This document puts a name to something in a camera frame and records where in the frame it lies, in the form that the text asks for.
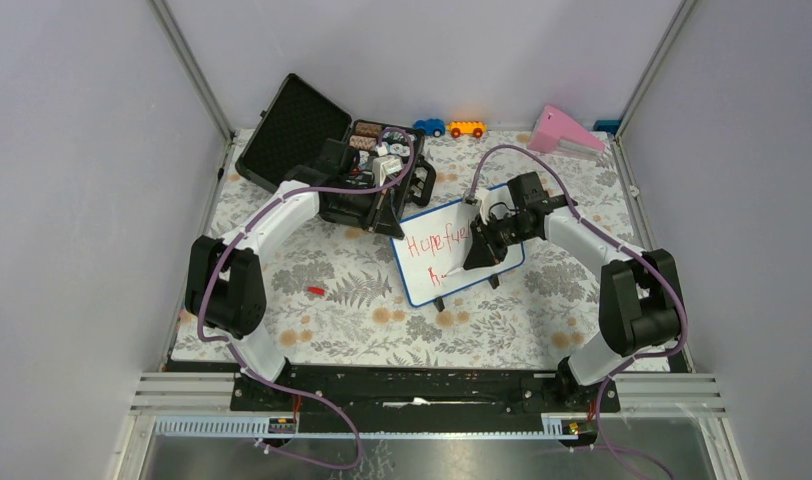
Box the white marker pen body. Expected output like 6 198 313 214
444 267 465 277

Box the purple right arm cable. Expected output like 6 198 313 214
465 144 690 386

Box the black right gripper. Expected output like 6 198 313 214
465 212 537 271

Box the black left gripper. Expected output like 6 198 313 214
329 179 404 240

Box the orange toy car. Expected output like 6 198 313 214
446 121 487 138

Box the black poker chip case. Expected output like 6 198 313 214
236 73 436 228

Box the blue toy car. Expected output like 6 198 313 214
413 118 446 138

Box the blue block in corner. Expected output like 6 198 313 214
592 119 621 135

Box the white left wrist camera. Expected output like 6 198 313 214
371 142 410 187

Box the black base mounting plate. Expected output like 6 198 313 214
230 365 620 434

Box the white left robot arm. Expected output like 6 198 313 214
184 139 433 411

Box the blue framed whiteboard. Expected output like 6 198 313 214
391 200 526 307

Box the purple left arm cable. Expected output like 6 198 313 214
197 125 415 470

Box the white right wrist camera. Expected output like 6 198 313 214
462 183 516 224

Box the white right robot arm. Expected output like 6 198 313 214
463 172 687 412

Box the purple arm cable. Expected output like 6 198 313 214
465 144 690 386
197 125 415 470

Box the pink plastic stand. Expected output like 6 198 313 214
527 104 606 156

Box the floral tablecloth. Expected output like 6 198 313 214
174 129 652 372

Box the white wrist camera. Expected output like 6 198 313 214
462 183 516 224
371 142 410 187

